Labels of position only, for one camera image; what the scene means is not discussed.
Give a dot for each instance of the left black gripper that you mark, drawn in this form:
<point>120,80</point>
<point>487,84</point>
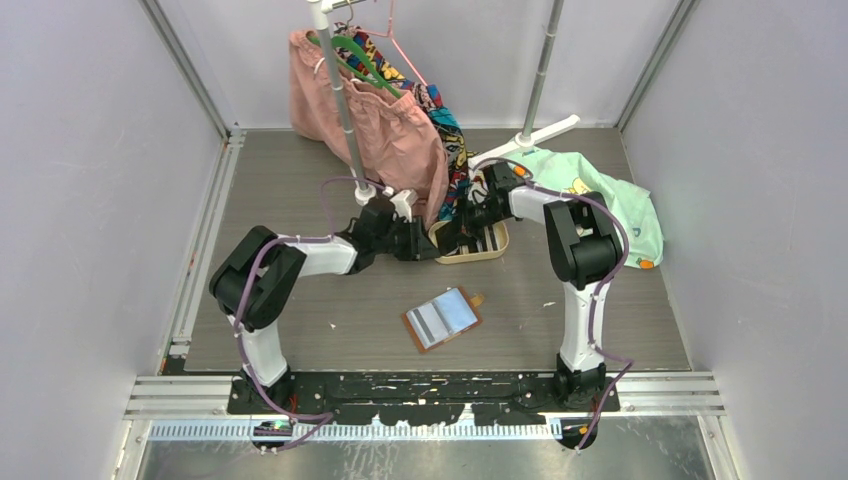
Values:
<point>419,248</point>

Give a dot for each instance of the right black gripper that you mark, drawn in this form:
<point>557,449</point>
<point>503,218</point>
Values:
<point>466,233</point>

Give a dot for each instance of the beige oval card tray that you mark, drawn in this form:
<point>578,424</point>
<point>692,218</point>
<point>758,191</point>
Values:
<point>494,244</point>

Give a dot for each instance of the brown leather card holder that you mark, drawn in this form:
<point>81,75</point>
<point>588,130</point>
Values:
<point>457,310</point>

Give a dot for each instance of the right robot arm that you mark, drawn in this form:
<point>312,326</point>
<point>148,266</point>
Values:
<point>586,250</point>

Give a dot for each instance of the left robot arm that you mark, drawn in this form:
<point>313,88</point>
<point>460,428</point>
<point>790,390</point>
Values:
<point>253,285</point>

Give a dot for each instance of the colourful comic print garment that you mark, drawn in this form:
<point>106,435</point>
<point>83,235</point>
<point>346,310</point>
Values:
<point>429,100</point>

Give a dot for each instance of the pink skirt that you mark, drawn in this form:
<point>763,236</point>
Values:
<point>398,143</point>

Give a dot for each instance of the mint cartoon print cloth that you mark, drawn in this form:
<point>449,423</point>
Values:
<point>573,173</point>

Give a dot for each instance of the green clothes hanger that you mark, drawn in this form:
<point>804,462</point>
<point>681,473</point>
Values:
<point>364,63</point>

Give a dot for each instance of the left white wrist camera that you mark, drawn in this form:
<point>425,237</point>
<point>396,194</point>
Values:
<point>404,202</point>

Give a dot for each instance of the white clothes rack right post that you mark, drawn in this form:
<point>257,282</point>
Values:
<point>528,137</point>

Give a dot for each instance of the white clothes rack post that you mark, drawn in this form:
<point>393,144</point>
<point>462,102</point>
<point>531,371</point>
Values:
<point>319,10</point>
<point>528,137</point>

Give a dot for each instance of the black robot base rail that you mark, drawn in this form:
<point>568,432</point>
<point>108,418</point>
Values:
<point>434,398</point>

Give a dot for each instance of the pink wire hanger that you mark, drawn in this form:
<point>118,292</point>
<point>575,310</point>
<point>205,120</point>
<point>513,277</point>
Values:
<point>390,35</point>

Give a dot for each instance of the white clothes rack left post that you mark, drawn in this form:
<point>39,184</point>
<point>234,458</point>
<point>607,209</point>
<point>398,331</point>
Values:
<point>319,10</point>

